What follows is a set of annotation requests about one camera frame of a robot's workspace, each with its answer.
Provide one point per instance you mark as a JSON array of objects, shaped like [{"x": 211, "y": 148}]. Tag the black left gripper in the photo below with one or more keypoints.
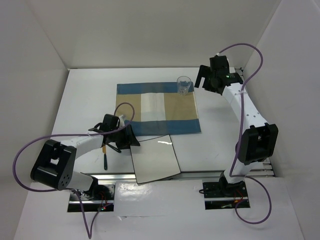
[{"x": 133, "y": 141}]

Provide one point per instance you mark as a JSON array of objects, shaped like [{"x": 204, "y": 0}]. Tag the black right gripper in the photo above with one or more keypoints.
[{"x": 205, "y": 71}]

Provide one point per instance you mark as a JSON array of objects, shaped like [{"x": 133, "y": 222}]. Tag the clear plastic cup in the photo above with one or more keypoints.
[{"x": 183, "y": 85}]

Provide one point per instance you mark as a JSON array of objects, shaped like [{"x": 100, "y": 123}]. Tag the white square plate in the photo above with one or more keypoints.
[{"x": 154, "y": 160}]

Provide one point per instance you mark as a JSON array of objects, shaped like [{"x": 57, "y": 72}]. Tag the blue beige striped placemat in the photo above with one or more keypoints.
[{"x": 159, "y": 108}]

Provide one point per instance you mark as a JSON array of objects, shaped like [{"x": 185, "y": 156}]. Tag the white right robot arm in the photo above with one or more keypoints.
[{"x": 227, "y": 179}]

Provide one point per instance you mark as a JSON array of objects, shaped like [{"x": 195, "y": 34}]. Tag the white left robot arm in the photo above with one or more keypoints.
[{"x": 55, "y": 163}]

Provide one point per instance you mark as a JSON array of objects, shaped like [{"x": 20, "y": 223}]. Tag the gold fork green handle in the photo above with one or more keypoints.
[{"x": 114, "y": 148}]

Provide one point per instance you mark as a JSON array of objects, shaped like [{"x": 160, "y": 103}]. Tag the gold knife green handle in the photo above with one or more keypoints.
[{"x": 105, "y": 161}]

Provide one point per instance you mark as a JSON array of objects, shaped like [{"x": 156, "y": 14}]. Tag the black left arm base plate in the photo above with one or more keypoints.
[{"x": 102, "y": 199}]

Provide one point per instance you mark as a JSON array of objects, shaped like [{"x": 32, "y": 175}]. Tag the aluminium front rail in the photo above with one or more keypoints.
[{"x": 266, "y": 172}]

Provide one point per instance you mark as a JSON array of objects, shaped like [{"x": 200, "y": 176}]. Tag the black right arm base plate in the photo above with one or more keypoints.
[{"x": 215, "y": 198}]

